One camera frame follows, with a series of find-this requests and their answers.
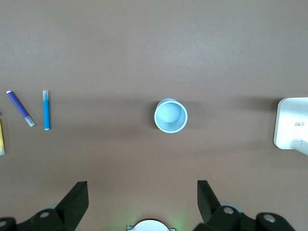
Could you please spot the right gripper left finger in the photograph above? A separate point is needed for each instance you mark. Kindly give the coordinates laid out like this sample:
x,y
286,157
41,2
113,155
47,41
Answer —
x,y
67,209

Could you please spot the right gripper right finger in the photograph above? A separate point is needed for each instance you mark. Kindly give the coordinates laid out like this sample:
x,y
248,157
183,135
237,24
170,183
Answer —
x,y
214,211

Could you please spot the blue marker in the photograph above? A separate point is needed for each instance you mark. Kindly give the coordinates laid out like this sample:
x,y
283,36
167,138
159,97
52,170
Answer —
x,y
46,113

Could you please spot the yellow marker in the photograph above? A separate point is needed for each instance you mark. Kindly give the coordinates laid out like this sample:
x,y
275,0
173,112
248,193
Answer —
x,y
1,137

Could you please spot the light blue plastic cup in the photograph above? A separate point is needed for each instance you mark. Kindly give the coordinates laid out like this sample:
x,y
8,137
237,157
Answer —
x,y
168,113

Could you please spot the purple marker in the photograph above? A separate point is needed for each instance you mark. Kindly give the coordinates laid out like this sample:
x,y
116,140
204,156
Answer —
x,y
19,107

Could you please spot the white stand base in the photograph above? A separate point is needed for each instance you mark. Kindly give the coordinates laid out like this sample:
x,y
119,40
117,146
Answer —
x,y
288,120

